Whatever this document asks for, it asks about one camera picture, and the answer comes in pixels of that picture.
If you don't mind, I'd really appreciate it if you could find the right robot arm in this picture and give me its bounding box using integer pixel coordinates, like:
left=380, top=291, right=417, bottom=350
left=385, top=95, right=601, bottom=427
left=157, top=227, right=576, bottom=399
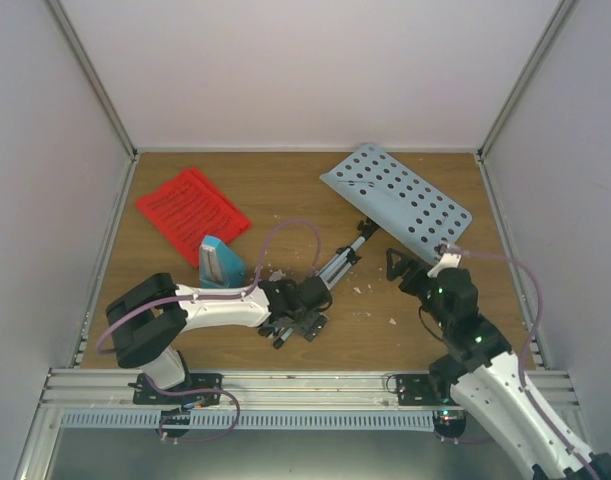
left=386, top=249, right=611, bottom=479

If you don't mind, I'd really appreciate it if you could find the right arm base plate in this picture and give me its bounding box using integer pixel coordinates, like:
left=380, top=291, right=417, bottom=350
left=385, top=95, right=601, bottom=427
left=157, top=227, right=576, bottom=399
left=395, top=373, right=455, bottom=407

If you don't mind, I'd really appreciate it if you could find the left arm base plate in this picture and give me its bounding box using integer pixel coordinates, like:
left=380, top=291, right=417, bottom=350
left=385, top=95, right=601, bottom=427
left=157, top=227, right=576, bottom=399
left=128, top=373, right=224, bottom=428

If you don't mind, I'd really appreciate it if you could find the light blue music stand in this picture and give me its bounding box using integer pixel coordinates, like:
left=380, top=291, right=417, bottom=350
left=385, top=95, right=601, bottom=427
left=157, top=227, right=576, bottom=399
left=272, top=142, right=473, bottom=349

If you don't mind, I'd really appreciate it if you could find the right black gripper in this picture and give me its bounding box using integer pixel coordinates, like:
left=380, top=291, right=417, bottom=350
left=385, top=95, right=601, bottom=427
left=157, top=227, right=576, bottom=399
left=387, top=248, right=452, bottom=331

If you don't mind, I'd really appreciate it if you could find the grey slotted cable duct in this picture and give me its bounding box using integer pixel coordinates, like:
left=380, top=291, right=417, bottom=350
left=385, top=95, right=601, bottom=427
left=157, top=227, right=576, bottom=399
left=61, top=409, right=434, bottom=432

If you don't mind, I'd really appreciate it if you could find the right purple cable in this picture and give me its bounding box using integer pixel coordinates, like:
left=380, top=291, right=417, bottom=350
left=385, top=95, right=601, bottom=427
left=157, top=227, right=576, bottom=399
left=457, top=249, right=601, bottom=480

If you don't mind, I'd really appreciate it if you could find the red sheet music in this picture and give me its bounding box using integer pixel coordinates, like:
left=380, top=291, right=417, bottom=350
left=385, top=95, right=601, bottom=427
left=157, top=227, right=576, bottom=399
left=186, top=167, right=227, bottom=201
left=136, top=169, right=252, bottom=268

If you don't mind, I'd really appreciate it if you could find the blue metronome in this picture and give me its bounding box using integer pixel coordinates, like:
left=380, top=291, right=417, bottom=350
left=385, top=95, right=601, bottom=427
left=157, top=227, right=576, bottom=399
left=198, top=235, right=246, bottom=289

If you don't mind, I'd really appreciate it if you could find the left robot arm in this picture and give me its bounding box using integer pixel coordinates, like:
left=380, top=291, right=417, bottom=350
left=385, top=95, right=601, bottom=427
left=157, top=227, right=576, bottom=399
left=97, top=273, right=333, bottom=404

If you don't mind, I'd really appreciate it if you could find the purple cable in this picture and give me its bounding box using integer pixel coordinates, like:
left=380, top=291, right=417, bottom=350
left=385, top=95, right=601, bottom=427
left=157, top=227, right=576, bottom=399
left=457, top=249, right=601, bottom=480
left=94, top=218, right=322, bottom=356

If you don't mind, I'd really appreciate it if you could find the aluminium front rail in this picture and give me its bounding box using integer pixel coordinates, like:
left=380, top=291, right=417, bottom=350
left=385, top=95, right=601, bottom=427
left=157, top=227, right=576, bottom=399
left=37, top=368, right=581, bottom=412

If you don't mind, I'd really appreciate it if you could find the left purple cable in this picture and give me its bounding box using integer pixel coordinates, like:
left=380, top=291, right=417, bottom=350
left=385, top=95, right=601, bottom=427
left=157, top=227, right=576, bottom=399
left=94, top=218, right=322, bottom=356

